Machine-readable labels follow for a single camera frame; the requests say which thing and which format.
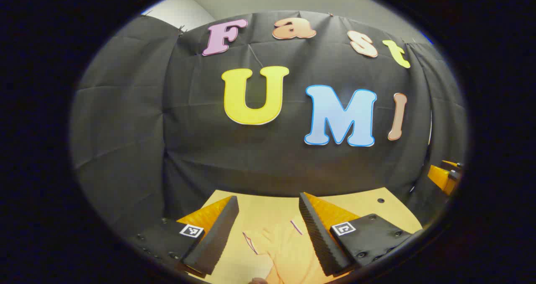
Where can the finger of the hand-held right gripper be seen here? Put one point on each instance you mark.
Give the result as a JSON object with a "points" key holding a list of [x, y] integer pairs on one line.
{"points": [[452, 164], [439, 178]]}

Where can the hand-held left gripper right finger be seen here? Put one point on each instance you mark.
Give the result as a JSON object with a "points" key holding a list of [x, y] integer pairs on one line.
{"points": [[318, 238]]}

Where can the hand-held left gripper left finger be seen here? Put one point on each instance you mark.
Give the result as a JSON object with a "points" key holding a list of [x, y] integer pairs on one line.
{"points": [[217, 238]]}

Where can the orange T-shirt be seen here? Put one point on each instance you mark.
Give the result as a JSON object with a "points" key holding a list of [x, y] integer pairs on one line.
{"points": [[289, 254]]}

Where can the black backdrop cloth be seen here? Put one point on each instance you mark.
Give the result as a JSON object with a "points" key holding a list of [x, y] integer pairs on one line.
{"points": [[201, 150]]}

